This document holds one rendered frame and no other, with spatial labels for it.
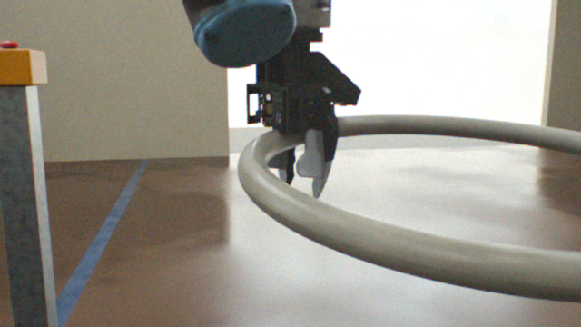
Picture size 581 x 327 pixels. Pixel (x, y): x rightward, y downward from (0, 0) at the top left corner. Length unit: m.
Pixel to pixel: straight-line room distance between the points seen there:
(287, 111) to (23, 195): 0.86
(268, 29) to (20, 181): 0.95
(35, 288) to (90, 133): 5.05
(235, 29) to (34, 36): 6.05
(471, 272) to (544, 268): 0.04
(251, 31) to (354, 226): 0.20
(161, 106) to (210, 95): 0.60
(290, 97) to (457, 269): 0.33
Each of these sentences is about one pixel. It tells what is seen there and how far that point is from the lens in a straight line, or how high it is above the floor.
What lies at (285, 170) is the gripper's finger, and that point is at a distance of 0.69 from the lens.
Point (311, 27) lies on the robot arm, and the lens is 0.60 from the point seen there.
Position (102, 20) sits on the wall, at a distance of 6.30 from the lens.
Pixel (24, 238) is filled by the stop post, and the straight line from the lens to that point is 1.34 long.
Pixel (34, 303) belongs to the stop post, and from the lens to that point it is 1.40.
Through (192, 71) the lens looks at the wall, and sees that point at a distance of 6.19.
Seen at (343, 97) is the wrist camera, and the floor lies 0.99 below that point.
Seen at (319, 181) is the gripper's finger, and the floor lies 0.89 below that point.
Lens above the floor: 1.03
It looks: 10 degrees down
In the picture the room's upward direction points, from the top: straight up
